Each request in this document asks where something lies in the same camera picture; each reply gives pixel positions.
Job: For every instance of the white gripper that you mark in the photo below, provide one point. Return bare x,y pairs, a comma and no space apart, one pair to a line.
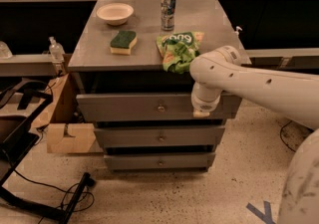
203,106

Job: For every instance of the grey top drawer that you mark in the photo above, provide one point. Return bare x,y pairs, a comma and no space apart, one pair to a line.
135,107

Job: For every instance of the grey drawer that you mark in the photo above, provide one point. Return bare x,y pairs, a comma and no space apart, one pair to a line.
159,135
135,107
159,161

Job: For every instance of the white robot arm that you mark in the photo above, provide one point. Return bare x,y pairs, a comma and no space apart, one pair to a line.
293,95

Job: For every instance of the grey middle drawer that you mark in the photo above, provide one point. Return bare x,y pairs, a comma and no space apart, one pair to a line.
159,135

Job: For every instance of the grey bottom drawer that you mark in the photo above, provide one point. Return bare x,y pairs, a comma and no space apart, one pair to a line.
159,161

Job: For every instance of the grey drawer cabinet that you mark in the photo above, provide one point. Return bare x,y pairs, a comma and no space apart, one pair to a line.
98,71

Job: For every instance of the green chip bag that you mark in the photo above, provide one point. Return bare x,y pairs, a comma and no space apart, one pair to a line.
178,50

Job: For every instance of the small white pump bottle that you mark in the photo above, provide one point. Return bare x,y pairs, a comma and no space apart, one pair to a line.
238,30

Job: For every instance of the green yellow sponge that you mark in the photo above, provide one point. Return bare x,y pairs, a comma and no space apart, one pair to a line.
123,42

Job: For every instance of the energy drink can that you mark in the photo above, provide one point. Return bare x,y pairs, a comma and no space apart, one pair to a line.
167,8

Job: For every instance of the white bowl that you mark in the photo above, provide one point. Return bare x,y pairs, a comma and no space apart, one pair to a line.
115,14

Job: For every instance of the cardboard box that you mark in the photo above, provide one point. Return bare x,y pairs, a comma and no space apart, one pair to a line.
62,134

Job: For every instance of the clear plastic bottle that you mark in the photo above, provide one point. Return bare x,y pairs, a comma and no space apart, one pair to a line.
56,50

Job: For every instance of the black metal stand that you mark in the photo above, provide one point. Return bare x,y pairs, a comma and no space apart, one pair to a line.
15,142

